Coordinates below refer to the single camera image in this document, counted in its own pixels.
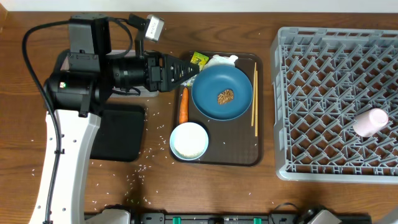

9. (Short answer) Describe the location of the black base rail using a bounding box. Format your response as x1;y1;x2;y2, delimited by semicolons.
83;205;373;224

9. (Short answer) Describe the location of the orange carrot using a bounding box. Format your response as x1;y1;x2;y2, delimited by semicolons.
179;87;189;124

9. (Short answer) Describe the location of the yellow green snack wrapper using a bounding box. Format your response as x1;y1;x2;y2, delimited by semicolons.
182;52;209;86

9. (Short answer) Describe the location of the grey dishwasher rack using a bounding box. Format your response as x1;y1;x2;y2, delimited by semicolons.
271;27;397;184

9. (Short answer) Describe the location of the light blue rice bowl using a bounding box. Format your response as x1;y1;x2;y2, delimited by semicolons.
169;122;209;161

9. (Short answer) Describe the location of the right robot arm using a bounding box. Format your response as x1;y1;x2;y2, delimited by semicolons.
375;207;398;224

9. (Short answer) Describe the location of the black plastic tray bin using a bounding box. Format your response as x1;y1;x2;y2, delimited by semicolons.
90;104;145;162

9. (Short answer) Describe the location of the clear plastic bin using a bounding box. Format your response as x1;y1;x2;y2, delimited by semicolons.
61;50;159;98

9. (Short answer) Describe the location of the brown food piece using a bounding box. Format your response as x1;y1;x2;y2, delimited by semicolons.
217;89;234;105

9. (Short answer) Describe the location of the brown serving tray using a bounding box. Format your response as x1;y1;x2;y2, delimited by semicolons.
188;53;264;167

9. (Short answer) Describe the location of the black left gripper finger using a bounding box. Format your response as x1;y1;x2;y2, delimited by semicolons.
162;54;200;75
164;70;199;91

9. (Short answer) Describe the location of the crumpled white napkin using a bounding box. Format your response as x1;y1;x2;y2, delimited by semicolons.
203;55;239;69

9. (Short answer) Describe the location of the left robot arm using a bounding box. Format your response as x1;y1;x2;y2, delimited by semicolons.
30;14;199;223

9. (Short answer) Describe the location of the wooden chopstick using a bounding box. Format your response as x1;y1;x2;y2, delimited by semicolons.
254;71;259;137
251;62;257;127

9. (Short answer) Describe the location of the pink cup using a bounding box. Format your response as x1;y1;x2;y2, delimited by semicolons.
353;108;389;138

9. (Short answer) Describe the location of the dark blue plate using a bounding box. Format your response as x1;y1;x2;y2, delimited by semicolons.
191;65;253;121

